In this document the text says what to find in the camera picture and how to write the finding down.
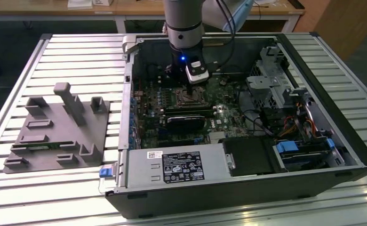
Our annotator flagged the metal socket cover frame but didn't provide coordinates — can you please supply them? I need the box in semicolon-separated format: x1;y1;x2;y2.
176;88;207;106

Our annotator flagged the silver green CPU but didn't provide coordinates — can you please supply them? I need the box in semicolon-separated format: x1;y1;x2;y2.
183;93;204;104

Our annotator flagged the black RAM slot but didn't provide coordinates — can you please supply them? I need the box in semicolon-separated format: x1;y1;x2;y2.
166;110;216;118
166;106;218;113

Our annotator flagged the black drive bay cover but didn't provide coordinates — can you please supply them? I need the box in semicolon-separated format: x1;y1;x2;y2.
222;137;280;178

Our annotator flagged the black graphics card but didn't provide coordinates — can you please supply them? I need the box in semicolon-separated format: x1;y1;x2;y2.
166;114;207;133

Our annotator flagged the wooden desk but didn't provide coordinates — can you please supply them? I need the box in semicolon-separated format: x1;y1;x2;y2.
0;0;306;34

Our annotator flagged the grey metal drive cage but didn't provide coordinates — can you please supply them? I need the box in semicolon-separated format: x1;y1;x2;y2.
246;46;315;109

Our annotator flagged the green motherboard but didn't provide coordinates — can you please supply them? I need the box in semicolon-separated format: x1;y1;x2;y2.
130;74;254;150

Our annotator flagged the pale blue teach pendant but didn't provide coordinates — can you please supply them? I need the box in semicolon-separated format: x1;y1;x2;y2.
223;0;255;31

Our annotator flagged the small silver chipset heatsink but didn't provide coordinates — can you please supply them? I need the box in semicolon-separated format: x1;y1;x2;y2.
208;131;227;143

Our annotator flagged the grey power supply unit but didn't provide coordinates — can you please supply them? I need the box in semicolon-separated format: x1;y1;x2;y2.
114;144;236;189

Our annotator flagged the grey parts rack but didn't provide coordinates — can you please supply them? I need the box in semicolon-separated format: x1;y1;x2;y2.
2;82;111;175

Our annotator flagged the hard disk in blue carrier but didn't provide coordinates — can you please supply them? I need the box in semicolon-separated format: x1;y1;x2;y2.
274;140;332;165

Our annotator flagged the blue power supply latch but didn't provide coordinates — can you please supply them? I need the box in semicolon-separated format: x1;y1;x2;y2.
98;165;115;178

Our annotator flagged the green RAM stick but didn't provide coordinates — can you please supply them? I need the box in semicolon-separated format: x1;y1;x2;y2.
22;143;62;150

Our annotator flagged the wooden cabinet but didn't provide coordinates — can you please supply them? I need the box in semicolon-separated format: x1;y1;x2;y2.
302;0;367;61

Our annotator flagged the black grey PC case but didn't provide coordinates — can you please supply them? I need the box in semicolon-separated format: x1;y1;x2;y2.
104;32;367;220

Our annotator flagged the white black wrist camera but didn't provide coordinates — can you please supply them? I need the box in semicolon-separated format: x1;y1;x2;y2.
184;56;210;85

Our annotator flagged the copper coloured wrist cable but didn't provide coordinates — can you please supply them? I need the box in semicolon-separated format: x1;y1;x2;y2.
203;39;227;47

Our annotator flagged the grey case latch handle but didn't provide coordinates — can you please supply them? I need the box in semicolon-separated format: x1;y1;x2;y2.
122;35;140;57

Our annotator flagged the black data cable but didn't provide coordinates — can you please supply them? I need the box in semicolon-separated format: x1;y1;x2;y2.
242;109;282;137

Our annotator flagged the orange yellow wire bundle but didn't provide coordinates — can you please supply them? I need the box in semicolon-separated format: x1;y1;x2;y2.
279;117;316;137

